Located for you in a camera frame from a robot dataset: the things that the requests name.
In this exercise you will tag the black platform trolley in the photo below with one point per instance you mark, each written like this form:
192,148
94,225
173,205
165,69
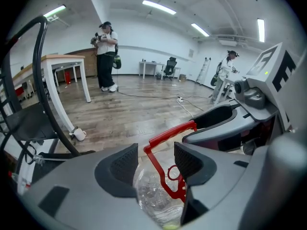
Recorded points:
37,63

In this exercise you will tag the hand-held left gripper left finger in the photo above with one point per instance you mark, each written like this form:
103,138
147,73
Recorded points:
84,176

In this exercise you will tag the metal ladder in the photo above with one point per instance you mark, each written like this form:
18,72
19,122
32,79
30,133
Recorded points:
203,71

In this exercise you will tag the cardboard box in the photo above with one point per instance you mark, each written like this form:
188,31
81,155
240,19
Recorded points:
182,77

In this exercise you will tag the white desk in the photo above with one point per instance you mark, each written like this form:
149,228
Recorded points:
177,68
227,80
151,63

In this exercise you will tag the black waste bin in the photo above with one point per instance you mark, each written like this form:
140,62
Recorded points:
158,76

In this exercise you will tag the black office chair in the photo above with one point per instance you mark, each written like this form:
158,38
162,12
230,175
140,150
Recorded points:
169,67

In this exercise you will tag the white power strip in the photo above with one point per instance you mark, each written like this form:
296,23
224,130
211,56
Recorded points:
180,100

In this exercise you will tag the ceiling light tube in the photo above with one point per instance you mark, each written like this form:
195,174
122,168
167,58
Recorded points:
159,7
200,29
261,30
54,11

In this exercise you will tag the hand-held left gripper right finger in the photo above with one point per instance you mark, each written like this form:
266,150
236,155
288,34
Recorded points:
227,176

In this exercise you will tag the wooden table white legs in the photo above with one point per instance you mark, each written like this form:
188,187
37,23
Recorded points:
60,60

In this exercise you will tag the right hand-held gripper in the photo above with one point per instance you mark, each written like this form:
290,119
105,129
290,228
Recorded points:
271,80

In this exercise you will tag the grey wall panel box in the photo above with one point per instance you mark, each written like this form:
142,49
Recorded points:
191,53

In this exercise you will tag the red bin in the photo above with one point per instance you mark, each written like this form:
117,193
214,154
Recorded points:
67,77

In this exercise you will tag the white mug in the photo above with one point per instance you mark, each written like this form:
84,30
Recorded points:
79,134

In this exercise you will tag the white air conditioner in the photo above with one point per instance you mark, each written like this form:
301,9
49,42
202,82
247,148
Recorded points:
227,42

